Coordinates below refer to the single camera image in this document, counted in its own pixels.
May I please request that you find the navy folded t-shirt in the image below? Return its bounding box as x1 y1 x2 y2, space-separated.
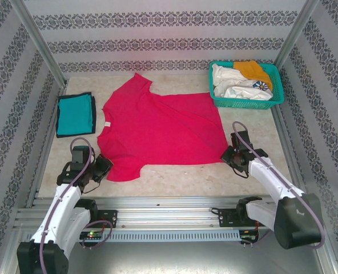
55 91 98 139

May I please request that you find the orange t-shirt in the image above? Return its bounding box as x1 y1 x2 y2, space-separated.
232 59 273 91

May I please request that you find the aluminium frame post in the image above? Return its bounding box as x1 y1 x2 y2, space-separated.
10 0 69 88
273 0 321 69

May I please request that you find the teal plastic basket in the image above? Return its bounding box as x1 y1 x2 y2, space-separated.
208 60 286 111

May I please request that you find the white t-shirt with flower print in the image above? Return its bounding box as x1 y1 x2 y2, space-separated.
224 78 274 102

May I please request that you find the steel sheet panel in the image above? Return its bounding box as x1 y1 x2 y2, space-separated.
14 241 327 274

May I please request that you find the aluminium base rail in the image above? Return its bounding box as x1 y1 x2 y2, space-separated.
14 195 321 229

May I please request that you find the plain white t-shirt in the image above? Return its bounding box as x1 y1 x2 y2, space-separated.
211 63 244 97

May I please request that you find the slotted white cable duct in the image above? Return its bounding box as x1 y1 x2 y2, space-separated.
25 229 241 242

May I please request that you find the pink t-shirt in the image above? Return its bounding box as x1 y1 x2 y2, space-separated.
96 72 230 183

